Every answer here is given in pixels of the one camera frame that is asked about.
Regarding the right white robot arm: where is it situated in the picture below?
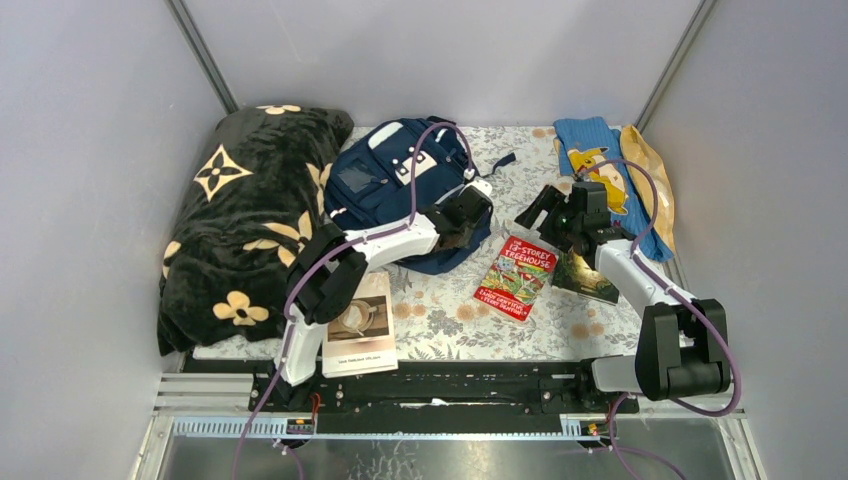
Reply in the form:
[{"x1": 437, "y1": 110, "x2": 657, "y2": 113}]
[{"x1": 515, "y1": 182, "x2": 732, "y2": 412}]

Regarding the black floral plush blanket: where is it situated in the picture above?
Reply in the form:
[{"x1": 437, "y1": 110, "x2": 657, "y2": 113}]
[{"x1": 156, "y1": 104, "x2": 354, "y2": 355}]

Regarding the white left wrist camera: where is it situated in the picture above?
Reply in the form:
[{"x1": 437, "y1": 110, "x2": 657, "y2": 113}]
[{"x1": 460, "y1": 168, "x2": 492, "y2": 201}]

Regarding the purple cable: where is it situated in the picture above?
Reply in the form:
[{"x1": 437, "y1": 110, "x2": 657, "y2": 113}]
[
  {"x1": 579, "y1": 158, "x2": 743, "y2": 480},
  {"x1": 228, "y1": 121, "x2": 477, "y2": 480}
]

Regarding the floral white table mat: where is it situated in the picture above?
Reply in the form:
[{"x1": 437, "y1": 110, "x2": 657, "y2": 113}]
[{"x1": 385, "y1": 126, "x2": 640, "y2": 360}]

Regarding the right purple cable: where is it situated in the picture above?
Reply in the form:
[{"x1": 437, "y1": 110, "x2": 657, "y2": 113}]
[{"x1": 579, "y1": 158, "x2": 743, "y2": 480}]

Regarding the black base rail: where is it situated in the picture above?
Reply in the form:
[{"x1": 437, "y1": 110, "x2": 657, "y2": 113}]
[{"x1": 182, "y1": 359, "x2": 617, "y2": 437}]

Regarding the red Treehouse storybook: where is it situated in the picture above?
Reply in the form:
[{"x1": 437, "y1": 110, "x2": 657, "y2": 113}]
[{"x1": 473, "y1": 236, "x2": 558, "y2": 322}]

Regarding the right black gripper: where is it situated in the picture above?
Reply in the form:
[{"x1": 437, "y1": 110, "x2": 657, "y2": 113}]
[{"x1": 513, "y1": 185, "x2": 581, "y2": 254}]

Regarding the navy blue student backpack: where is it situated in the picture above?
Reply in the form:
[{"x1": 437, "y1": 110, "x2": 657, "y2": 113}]
[{"x1": 324, "y1": 117, "x2": 493, "y2": 275}]

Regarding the yellow plastic bag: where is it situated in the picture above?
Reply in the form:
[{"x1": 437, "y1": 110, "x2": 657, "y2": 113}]
[{"x1": 619, "y1": 125, "x2": 676, "y2": 263}]

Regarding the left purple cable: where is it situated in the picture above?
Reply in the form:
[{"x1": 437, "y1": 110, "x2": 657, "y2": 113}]
[{"x1": 228, "y1": 121, "x2": 477, "y2": 480}]

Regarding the blue Pikachu cloth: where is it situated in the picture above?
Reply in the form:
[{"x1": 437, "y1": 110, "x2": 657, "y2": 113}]
[{"x1": 553, "y1": 117, "x2": 650, "y2": 235}]

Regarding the dark green gold book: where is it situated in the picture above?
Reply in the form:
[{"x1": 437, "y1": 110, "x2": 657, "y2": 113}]
[{"x1": 550, "y1": 234, "x2": 620, "y2": 305}]

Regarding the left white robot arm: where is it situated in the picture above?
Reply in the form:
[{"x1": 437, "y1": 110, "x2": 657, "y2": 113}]
[{"x1": 271, "y1": 180, "x2": 492, "y2": 411}]

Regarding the white coffee cover book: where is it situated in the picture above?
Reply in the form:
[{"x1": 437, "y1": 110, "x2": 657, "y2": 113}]
[{"x1": 321, "y1": 272, "x2": 398, "y2": 378}]

